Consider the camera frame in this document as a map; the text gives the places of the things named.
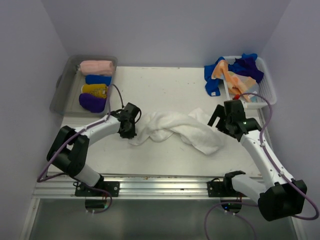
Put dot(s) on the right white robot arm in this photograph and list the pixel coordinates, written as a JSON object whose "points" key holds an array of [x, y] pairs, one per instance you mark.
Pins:
{"points": [[280, 195]]}

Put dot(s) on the white plastic basket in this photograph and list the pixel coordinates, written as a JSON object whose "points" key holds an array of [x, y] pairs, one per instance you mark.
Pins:
{"points": [[265, 87]]}

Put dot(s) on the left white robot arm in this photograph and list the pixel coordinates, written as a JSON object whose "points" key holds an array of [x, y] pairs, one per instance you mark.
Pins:
{"points": [[69, 150]]}

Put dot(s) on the blue rolled towel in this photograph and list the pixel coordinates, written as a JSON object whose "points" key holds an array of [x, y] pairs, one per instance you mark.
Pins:
{"points": [[98, 79]]}

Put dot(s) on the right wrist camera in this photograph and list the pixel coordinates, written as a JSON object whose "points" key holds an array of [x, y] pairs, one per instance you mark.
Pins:
{"points": [[243, 98]]}

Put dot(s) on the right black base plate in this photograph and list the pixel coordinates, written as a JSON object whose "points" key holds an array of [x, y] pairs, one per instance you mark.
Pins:
{"points": [[217, 188]]}

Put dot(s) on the aluminium rail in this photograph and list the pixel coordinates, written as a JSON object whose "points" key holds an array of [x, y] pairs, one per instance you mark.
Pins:
{"points": [[137, 187]]}

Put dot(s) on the blue cloth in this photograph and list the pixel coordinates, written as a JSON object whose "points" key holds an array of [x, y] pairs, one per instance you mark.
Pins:
{"points": [[215, 73]]}

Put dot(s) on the white towel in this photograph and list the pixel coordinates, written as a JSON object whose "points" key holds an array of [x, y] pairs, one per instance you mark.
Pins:
{"points": [[192, 128]]}

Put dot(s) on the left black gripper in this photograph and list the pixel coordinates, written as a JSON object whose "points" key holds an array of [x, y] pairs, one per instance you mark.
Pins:
{"points": [[130, 134]]}

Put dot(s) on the pink rolled towel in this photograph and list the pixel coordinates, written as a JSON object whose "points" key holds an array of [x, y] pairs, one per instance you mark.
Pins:
{"points": [[97, 67]]}

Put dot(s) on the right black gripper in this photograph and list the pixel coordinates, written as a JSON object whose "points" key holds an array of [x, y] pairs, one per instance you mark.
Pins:
{"points": [[219, 112]]}

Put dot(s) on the grey plastic bin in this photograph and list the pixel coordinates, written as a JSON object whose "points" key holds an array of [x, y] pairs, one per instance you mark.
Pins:
{"points": [[65, 101]]}

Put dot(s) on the purple rolled towel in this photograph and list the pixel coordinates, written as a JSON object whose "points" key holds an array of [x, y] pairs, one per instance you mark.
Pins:
{"points": [[92, 103]]}

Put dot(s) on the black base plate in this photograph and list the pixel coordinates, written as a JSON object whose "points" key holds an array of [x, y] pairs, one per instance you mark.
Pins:
{"points": [[112, 187], [217, 188]]}

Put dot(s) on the yellow rolled towel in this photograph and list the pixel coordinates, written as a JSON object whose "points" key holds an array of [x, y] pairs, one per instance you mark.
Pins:
{"points": [[96, 90]]}

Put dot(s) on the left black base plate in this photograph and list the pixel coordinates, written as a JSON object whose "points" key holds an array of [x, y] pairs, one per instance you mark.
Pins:
{"points": [[112, 187]]}

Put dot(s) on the orange patterned cloth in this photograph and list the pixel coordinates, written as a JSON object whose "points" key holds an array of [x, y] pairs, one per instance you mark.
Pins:
{"points": [[239, 84]]}

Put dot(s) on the dark purple cloth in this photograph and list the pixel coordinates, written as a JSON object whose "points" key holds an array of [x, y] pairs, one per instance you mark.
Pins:
{"points": [[246, 66]]}

